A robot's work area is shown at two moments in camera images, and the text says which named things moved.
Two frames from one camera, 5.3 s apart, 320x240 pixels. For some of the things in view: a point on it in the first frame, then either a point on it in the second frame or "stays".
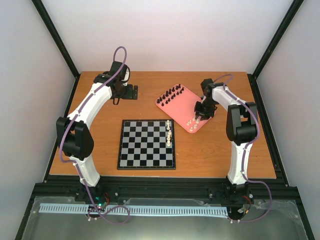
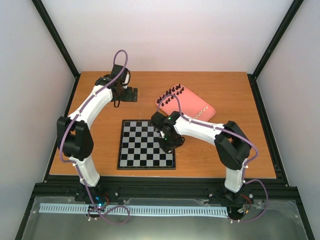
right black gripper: [198, 112] to [165, 148]
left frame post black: [56, 36] stays
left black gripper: [129, 94] stays
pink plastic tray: [179, 102] stays
